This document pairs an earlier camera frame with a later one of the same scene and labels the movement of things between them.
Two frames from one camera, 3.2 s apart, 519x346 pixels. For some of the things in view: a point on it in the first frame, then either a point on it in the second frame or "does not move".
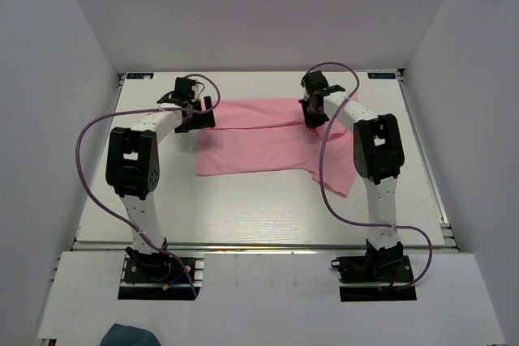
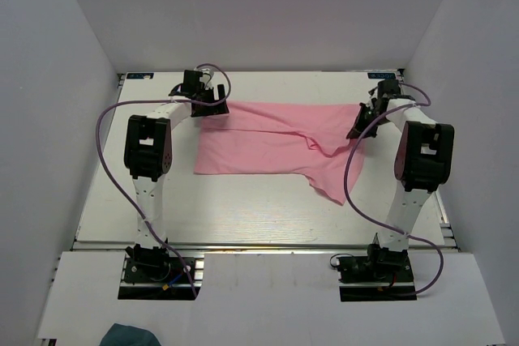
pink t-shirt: [251, 135] does not move
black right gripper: [312, 122] → [360, 125]
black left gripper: [205, 120] → [213, 109]
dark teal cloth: [122, 335] does not move
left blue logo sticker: [139, 75] does not move
